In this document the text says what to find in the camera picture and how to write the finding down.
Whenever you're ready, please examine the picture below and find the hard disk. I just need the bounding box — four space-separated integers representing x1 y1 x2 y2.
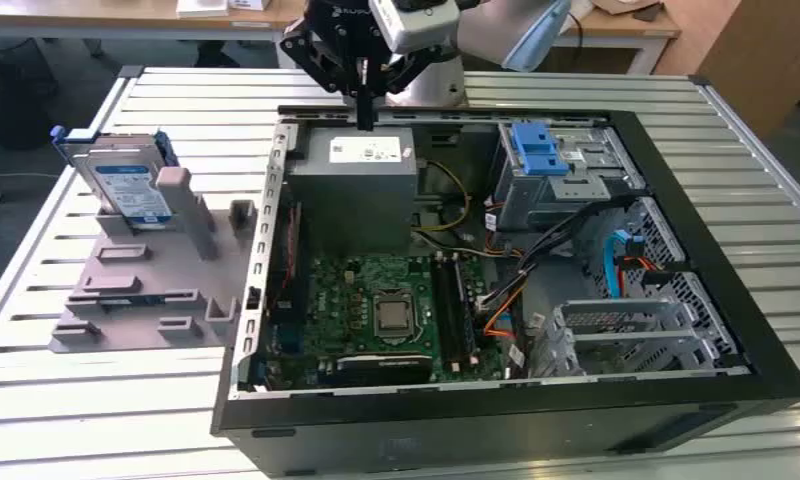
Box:
49 126 176 234

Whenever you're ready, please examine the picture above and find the black wire bundle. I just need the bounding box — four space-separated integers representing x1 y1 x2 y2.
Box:
476 192 649 321

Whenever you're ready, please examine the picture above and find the brown wooden cabinet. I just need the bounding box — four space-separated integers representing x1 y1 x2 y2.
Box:
653 0 800 146

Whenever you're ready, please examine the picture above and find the multicoloured disk power wire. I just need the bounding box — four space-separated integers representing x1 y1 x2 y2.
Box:
617 254 690 287

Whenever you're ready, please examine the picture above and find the yellow wire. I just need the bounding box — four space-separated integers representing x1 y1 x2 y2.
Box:
412 158 475 234

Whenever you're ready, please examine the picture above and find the blue drive cage latch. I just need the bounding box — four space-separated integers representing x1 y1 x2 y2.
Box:
511 121 573 177

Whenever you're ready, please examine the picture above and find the grey parts rack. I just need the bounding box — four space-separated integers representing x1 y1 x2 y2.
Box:
48 166 260 355

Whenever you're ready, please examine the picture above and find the white cardboard box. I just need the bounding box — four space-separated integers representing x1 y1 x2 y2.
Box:
175 0 232 20

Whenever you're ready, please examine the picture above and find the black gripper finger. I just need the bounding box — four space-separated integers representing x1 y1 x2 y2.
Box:
367 43 446 132
278 18 370 131

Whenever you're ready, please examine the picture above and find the grey power supply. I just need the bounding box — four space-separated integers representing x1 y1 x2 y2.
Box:
286 124 420 256

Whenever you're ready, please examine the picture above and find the brown cardboard piece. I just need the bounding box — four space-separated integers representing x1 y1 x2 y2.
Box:
590 0 663 22

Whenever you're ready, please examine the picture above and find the silver CPU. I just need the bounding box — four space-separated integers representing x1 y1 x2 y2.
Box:
376 298 415 334

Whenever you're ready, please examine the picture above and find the black RAM slot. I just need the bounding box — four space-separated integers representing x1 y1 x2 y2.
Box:
432 253 463 370
450 253 480 365

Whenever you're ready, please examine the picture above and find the orange wire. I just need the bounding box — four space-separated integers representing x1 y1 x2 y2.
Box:
483 285 516 342

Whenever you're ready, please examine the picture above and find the wooden desk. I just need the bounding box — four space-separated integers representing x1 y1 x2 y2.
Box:
0 0 683 69

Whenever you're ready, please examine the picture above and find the silver disk bay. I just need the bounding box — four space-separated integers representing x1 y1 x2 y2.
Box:
550 297 739 377

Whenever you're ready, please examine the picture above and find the black PC case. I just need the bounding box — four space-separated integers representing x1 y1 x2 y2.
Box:
211 103 800 477

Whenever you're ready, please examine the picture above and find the blue SATA wire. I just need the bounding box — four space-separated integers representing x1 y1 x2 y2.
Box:
599 228 650 301

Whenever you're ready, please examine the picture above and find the silver drive cage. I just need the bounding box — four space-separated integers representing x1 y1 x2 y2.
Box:
492 119 650 234

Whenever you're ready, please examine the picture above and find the metal socket cover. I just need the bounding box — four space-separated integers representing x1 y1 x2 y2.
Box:
370 287 424 347

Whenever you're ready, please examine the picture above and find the black case fan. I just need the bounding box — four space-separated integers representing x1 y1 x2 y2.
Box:
272 199 308 281

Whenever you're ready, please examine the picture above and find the green motherboard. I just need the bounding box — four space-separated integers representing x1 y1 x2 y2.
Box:
259 252 516 392

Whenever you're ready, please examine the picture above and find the black graphics card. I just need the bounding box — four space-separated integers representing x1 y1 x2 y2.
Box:
335 351 436 387

